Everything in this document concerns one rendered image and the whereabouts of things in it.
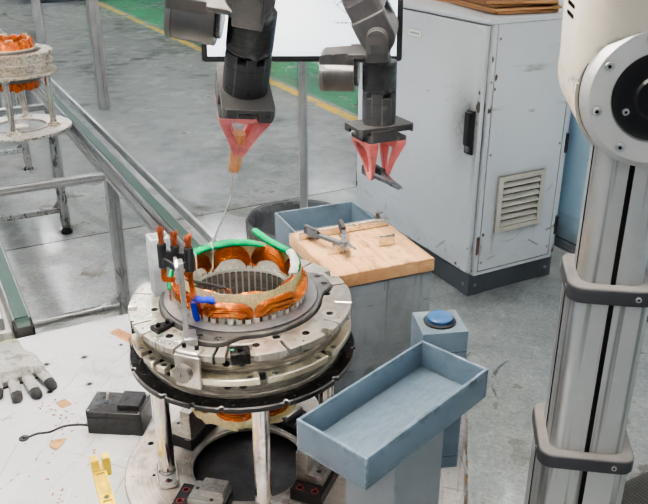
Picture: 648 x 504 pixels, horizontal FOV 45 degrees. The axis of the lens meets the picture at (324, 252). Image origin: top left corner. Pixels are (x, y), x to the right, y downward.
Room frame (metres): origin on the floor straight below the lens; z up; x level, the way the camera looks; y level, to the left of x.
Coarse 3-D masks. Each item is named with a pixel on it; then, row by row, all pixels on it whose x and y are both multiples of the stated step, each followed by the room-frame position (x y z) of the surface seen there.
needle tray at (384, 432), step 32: (416, 352) 0.94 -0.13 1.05; (448, 352) 0.92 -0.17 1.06; (352, 384) 0.84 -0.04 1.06; (384, 384) 0.89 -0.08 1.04; (416, 384) 0.90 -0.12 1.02; (448, 384) 0.90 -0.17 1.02; (480, 384) 0.87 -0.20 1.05; (320, 416) 0.79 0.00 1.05; (352, 416) 0.83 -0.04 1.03; (384, 416) 0.83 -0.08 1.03; (416, 416) 0.83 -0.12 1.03; (448, 416) 0.81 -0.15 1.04; (320, 448) 0.74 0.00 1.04; (352, 448) 0.77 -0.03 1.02; (384, 448) 0.72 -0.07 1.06; (416, 448) 0.77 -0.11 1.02; (352, 480) 0.71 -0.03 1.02; (384, 480) 0.77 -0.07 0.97; (416, 480) 0.79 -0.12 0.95
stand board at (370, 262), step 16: (304, 240) 1.30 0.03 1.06; (320, 240) 1.30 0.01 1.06; (352, 240) 1.30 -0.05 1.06; (368, 240) 1.30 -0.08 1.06; (400, 240) 1.30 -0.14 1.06; (304, 256) 1.26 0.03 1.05; (320, 256) 1.23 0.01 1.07; (336, 256) 1.23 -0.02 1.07; (352, 256) 1.23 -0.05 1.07; (368, 256) 1.23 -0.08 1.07; (384, 256) 1.23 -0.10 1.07; (400, 256) 1.23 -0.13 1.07; (416, 256) 1.23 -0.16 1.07; (336, 272) 1.17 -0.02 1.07; (352, 272) 1.17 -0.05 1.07; (368, 272) 1.17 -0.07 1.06; (384, 272) 1.19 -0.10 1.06; (400, 272) 1.20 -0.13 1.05; (416, 272) 1.21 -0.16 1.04
